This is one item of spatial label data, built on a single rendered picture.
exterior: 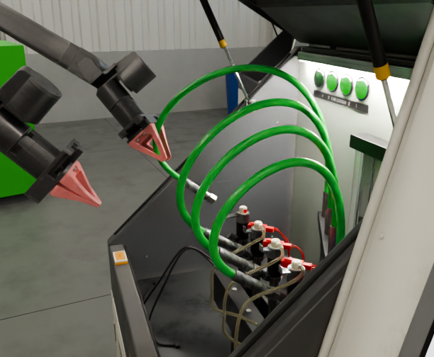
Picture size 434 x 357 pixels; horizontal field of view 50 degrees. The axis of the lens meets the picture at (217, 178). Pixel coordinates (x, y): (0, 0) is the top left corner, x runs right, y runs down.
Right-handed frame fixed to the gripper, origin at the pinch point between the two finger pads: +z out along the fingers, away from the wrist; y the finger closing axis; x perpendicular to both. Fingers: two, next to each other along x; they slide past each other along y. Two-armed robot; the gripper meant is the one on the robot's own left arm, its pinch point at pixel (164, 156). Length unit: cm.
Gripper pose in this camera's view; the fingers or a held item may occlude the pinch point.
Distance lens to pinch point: 100.8
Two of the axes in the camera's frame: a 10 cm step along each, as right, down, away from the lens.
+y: 2.2, -1.2, 9.7
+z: 6.4, 7.6, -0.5
